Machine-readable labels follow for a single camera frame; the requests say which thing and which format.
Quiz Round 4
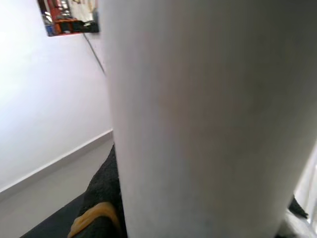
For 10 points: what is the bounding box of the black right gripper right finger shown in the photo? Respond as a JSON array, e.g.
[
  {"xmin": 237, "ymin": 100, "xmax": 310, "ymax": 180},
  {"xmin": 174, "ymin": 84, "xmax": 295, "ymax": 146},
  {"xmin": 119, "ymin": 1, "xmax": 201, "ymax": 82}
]
[{"xmin": 274, "ymin": 194, "xmax": 310, "ymax": 238}]

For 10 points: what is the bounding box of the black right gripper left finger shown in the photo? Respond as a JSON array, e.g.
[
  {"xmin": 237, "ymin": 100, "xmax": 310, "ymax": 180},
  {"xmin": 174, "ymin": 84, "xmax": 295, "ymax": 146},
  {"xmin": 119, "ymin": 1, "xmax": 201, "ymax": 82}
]
[{"xmin": 68, "ymin": 143, "xmax": 128, "ymax": 238}]

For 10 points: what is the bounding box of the white plastic table leg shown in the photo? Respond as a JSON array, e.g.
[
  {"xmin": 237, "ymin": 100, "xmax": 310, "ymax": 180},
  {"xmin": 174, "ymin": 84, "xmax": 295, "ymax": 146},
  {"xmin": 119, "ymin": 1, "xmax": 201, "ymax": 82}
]
[{"xmin": 100, "ymin": 0, "xmax": 317, "ymax": 238}]

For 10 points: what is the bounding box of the thin grey wall cord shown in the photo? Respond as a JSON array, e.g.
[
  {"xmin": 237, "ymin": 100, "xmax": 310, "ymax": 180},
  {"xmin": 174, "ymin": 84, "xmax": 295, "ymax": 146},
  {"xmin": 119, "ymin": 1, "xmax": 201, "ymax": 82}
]
[{"xmin": 83, "ymin": 33, "xmax": 107, "ymax": 75}]

